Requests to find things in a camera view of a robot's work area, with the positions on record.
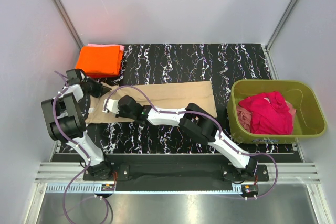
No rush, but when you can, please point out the crumpled dusty pink t shirt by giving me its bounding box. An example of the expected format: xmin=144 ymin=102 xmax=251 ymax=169
xmin=236 ymin=101 xmax=297 ymax=132

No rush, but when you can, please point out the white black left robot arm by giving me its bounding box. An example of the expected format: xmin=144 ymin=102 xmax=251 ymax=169
xmin=41 ymin=69 xmax=113 ymax=179

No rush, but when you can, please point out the power connector board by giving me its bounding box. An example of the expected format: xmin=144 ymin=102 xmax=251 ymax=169
xmin=101 ymin=184 xmax=116 ymax=191
xmin=243 ymin=184 xmax=259 ymax=193

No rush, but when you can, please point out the aluminium frame post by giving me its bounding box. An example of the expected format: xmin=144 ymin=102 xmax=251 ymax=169
xmin=265 ymin=0 xmax=299 ymax=52
xmin=52 ymin=0 xmax=84 ymax=49

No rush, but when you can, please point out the left power connector board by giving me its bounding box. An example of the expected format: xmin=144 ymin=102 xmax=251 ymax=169
xmin=101 ymin=184 xmax=116 ymax=191

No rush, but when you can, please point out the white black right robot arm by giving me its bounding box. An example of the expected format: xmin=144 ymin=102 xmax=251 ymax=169
xmin=109 ymin=95 xmax=258 ymax=180

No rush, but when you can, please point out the crumpled magenta t shirt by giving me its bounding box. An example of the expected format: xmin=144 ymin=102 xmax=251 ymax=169
xmin=238 ymin=91 xmax=293 ymax=135

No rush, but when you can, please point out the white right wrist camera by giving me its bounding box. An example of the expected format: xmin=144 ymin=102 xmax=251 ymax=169
xmin=102 ymin=99 xmax=119 ymax=114

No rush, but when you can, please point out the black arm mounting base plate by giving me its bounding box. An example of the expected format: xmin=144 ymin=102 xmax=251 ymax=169
xmin=83 ymin=154 xmax=270 ymax=192

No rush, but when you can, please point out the aluminium frame post left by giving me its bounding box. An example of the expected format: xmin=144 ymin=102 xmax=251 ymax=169
xmin=52 ymin=0 xmax=84 ymax=49

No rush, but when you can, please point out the aluminium frame post right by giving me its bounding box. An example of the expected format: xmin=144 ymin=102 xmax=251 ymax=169
xmin=265 ymin=0 xmax=299 ymax=52

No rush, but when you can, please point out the right power connector board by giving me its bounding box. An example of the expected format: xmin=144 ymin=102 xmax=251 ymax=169
xmin=243 ymin=184 xmax=259 ymax=193

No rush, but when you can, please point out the olive green plastic bin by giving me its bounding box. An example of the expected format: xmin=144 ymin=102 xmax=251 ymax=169
xmin=226 ymin=79 xmax=327 ymax=144

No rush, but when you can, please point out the beige t shirt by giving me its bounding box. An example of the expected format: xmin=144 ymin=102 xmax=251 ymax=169
xmin=86 ymin=81 xmax=217 ymax=124

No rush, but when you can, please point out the folded pink t shirt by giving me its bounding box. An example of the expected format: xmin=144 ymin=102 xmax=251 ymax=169
xmin=87 ymin=44 xmax=124 ymax=51

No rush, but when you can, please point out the folded orange t shirt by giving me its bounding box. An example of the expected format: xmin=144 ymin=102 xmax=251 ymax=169
xmin=75 ymin=44 xmax=124 ymax=78

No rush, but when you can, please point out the aluminium front rail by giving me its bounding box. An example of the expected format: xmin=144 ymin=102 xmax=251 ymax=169
xmin=35 ymin=163 xmax=320 ymax=197

